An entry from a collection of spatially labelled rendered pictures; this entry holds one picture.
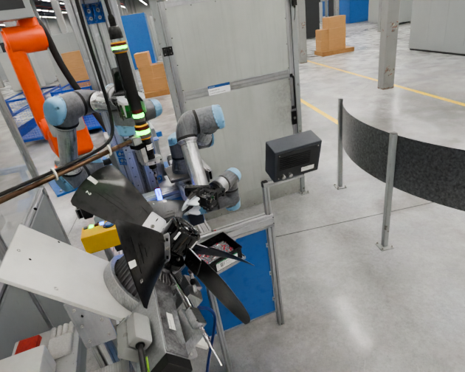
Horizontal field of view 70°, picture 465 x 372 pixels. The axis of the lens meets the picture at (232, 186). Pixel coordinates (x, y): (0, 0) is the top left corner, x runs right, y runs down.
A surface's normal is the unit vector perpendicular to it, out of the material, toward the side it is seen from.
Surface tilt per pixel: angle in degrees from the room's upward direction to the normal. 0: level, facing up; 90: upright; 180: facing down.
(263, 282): 90
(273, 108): 90
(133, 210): 52
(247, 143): 90
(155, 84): 90
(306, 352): 0
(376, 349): 0
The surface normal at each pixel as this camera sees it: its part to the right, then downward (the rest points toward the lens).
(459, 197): -0.73, 0.40
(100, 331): 0.33, 0.39
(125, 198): 0.52, -0.47
